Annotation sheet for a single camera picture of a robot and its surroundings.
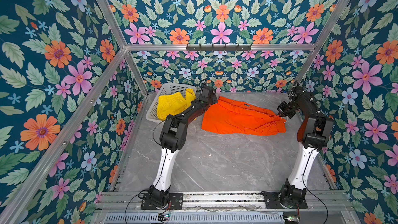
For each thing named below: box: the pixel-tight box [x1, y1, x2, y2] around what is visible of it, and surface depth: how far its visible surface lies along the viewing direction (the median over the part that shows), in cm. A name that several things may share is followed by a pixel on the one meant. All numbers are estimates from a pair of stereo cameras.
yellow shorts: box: [156, 88, 196, 121], surface depth 107 cm
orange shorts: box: [201, 95, 287, 136], surface depth 103 cm
